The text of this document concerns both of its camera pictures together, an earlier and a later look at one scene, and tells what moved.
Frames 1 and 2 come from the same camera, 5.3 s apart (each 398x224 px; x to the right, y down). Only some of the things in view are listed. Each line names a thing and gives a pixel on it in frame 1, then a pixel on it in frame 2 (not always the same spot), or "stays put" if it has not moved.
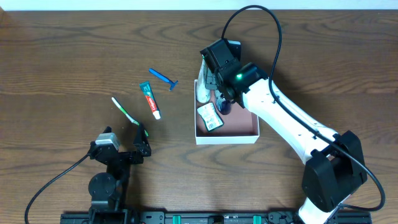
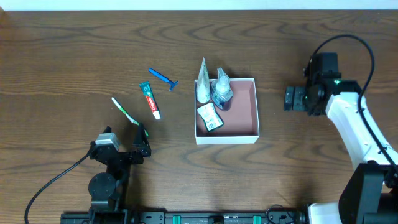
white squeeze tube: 203,93 stays put
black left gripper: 125,156 stays put
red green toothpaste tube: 150,96 stays put
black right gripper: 211,81 -> 298,98
